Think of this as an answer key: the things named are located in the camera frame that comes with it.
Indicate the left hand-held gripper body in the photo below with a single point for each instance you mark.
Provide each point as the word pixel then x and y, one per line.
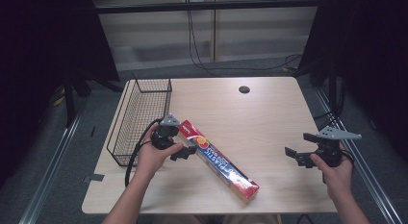
pixel 164 134

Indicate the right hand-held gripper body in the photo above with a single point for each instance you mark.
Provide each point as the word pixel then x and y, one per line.
pixel 330 147

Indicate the plastic wrap box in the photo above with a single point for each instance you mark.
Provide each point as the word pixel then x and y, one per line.
pixel 218 160

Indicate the person's left hand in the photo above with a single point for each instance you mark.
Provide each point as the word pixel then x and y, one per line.
pixel 150 158

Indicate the person's right hand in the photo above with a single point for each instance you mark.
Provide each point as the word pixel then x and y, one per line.
pixel 336 176

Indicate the grey tape piece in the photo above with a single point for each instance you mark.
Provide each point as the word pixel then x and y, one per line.
pixel 94 177

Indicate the black horizontal metal bar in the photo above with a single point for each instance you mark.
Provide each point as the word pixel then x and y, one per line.
pixel 205 6

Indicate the metal floor rail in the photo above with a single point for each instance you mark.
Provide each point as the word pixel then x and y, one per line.
pixel 48 172
pixel 372 179

